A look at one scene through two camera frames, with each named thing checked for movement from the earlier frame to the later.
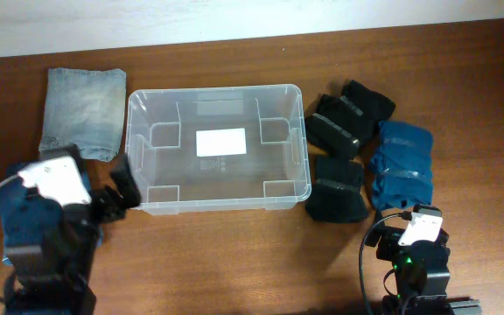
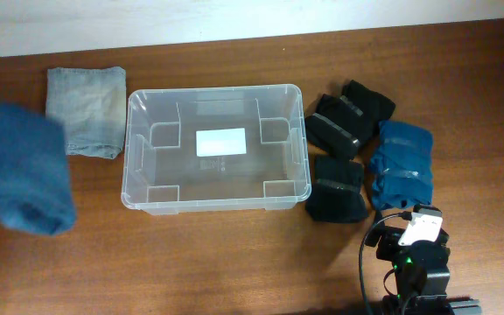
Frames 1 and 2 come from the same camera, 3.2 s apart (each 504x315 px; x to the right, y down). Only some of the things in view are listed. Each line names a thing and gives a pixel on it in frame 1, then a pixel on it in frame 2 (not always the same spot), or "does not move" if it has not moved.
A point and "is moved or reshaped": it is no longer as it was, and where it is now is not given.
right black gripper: [390, 242] does not move
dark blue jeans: [26, 223] is moved or reshaped
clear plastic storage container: [219, 148] does not move
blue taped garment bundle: [402, 170] does not move
